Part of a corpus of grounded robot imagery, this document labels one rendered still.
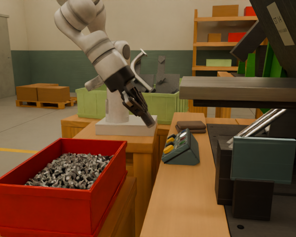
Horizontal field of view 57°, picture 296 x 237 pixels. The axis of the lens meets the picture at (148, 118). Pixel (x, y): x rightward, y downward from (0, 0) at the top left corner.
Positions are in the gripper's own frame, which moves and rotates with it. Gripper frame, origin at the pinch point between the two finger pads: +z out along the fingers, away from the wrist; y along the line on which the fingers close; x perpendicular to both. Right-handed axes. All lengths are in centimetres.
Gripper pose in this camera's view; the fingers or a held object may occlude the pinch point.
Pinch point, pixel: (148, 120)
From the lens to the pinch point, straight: 69.7
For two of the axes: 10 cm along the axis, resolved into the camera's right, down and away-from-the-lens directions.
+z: 5.7, 8.2, 1.1
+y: 1.5, -2.3, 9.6
